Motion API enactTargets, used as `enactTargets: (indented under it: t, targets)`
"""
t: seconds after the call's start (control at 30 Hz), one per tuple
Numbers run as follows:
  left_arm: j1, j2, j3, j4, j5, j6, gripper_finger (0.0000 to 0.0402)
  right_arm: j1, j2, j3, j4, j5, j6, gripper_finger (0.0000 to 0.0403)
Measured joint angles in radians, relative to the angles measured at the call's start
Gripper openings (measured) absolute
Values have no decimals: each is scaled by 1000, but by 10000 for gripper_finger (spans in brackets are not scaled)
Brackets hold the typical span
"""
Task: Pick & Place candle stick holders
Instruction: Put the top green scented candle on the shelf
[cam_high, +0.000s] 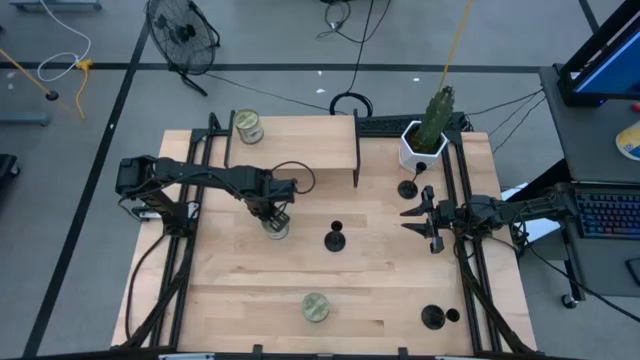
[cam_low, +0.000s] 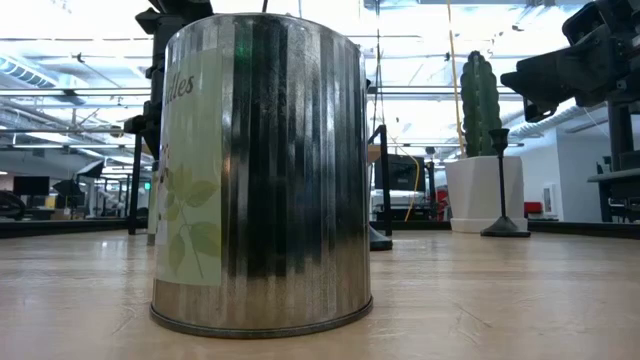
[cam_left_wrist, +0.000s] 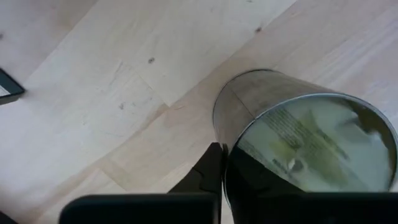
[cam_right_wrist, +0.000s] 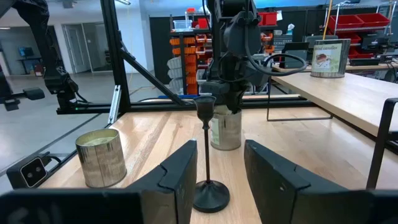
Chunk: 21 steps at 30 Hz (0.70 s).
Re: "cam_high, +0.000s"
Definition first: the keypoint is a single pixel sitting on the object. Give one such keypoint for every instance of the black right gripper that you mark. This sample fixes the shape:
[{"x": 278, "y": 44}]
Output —
[{"x": 436, "y": 230}]

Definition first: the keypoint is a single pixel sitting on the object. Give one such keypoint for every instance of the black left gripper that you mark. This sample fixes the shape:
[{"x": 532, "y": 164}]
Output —
[{"x": 267, "y": 206}]

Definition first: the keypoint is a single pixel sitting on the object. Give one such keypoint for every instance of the silver labelled candle tin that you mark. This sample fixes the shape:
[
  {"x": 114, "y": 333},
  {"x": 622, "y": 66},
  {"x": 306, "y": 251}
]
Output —
[
  {"x": 276, "y": 232},
  {"x": 248, "y": 125},
  {"x": 315, "y": 307}
]

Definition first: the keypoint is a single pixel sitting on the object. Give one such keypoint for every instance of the black candlestick holder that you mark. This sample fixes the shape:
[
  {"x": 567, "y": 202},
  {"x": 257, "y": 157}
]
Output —
[
  {"x": 433, "y": 317},
  {"x": 334, "y": 242},
  {"x": 407, "y": 189}
]

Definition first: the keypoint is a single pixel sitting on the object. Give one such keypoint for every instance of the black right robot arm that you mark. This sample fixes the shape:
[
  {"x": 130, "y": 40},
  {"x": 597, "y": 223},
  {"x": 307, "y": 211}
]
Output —
[{"x": 530, "y": 205}]

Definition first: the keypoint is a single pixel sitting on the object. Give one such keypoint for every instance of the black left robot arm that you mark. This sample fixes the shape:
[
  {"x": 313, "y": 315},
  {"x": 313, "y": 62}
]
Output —
[{"x": 200, "y": 176}]

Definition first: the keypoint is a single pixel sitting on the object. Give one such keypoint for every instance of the white hexagonal planter pot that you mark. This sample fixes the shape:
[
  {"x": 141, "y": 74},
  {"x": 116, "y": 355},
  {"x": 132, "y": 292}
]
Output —
[{"x": 407, "y": 157}]

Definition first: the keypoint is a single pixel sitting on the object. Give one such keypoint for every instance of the wooden shelf with black legs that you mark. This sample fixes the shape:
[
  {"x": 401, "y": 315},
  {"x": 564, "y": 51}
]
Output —
[{"x": 300, "y": 142}]

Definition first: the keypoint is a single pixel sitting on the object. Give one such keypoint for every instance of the green cactus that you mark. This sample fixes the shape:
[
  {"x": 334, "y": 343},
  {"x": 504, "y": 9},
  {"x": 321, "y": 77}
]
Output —
[{"x": 435, "y": 120}]

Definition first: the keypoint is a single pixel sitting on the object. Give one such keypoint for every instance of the black keyboard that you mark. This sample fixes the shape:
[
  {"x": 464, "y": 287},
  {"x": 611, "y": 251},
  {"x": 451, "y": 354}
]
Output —
[{"x": 385, "y": 125}]

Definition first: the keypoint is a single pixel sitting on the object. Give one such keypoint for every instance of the white sheet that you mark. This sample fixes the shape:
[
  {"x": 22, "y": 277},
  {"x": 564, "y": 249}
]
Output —
[{"x": 542, "y": 227}]

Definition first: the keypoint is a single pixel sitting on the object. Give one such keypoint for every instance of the black table clamp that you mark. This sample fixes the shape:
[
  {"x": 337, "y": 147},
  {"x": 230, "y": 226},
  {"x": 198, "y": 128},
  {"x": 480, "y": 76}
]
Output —
[
  {"x": 402, "y": 352},
  {"x": 257, "y": 350}
]

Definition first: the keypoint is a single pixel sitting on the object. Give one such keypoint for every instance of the black desk caster wheel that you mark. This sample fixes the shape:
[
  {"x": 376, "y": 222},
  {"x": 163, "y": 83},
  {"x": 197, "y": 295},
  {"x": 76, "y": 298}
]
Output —
[{"x": 569, "y": 301}]

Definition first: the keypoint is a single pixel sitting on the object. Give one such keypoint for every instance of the grey desk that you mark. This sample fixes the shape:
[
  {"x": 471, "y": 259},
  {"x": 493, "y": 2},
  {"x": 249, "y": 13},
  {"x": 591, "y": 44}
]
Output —
[{"x": 590, "y": 145}]

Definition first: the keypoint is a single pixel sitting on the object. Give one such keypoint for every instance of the backlit colourful keyboard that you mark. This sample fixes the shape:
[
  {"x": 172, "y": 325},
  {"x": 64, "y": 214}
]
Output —
[{"x": 607, "y": 215}]

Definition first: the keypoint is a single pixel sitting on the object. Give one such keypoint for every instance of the black floor fan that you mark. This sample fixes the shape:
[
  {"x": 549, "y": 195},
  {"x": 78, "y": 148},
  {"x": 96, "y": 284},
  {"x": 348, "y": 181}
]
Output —
[{"x": 182, "y": 35}]

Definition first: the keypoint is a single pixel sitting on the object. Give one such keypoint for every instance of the yellow and blue disc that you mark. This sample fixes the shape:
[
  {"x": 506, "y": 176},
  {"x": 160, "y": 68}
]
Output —
[{"x": 630, "y": 142}]

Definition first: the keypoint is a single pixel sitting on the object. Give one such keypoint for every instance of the black-framed computer monitor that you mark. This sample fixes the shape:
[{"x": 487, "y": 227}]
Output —
[{"x": 615, "y": 70}]

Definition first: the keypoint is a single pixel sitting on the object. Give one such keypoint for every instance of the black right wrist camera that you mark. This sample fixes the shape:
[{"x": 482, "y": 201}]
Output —
[{"x": 450, "y": 210}]

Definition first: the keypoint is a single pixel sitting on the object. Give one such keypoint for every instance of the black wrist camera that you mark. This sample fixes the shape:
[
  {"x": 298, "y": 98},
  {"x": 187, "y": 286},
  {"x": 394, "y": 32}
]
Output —
[
  {"x": 282, "y": 190},
  {"x": 450, "y": 210}
]

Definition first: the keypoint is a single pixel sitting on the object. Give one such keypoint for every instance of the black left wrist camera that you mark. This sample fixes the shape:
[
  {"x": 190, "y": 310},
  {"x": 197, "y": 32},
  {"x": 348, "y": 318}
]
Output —
[{"x": 282, "y": 190}]

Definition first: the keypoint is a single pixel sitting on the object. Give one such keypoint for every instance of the black aluminium table frame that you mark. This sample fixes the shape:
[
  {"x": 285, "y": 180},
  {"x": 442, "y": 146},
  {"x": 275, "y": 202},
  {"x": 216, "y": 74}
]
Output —
[{"x": 175, "y": 280}]

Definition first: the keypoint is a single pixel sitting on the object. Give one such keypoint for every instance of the silver metal bracket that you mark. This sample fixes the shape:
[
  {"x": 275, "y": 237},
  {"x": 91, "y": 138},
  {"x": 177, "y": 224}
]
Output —
[{"x": 187, "y": 356}]

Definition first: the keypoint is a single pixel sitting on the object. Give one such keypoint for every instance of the grey metal floor rail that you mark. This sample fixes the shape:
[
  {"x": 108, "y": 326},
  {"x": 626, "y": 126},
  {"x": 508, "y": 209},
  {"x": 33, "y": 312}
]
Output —
[
  {"x": 25, "y": 119},
  {"x": 55, "y": 5}
]

